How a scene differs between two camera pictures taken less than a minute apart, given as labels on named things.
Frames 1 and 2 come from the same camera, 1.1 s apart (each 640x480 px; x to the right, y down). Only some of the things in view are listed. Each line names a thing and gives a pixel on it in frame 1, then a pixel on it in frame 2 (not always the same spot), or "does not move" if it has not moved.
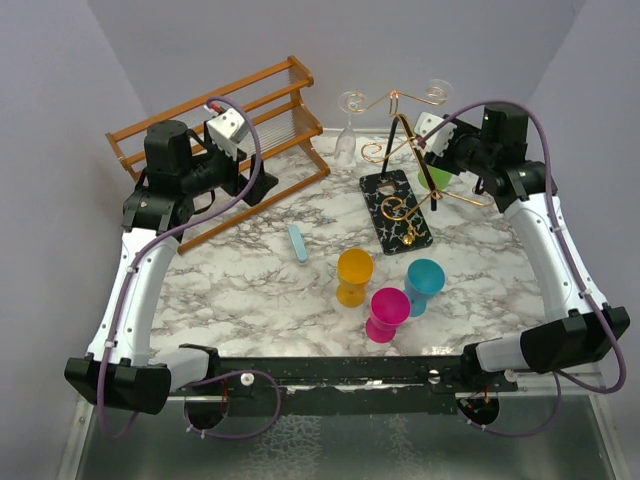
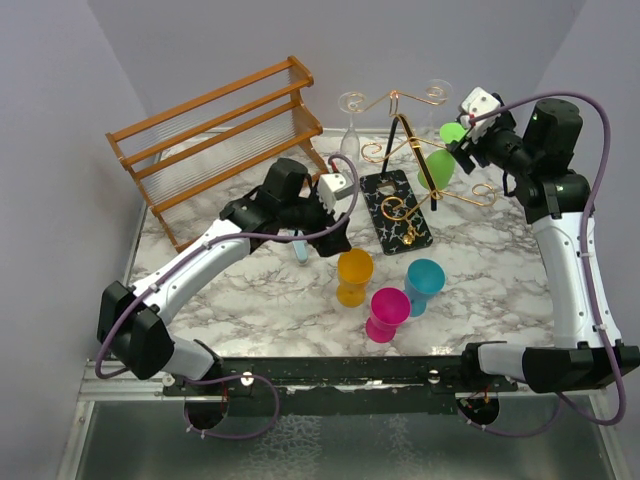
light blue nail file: [298, 244] does not move
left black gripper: [264, 182] -> [333, 242]
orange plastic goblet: [354, 269] does not move
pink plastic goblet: [389, 308] does not move
